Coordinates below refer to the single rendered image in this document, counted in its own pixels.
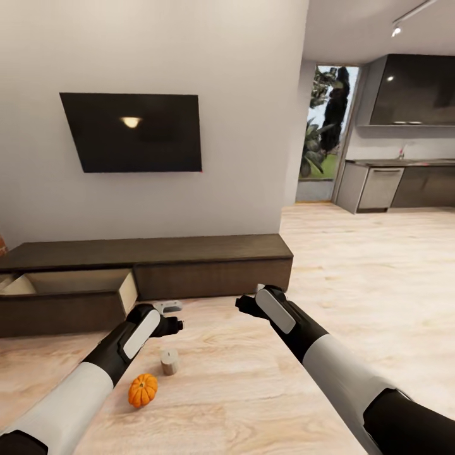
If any pumpkin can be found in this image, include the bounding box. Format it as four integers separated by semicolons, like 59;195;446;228
129;373;157;408

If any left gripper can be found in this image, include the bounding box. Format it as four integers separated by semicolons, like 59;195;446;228
155;317;183;337

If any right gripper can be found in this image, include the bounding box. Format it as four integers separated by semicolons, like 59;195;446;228
235;294;264;318

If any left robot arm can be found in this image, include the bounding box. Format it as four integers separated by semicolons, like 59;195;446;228
0;299;183;455

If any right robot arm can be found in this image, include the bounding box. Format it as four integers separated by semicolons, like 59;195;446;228
235;284;455;455

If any pillar candle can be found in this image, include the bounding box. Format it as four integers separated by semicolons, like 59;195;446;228
161;348;180;376

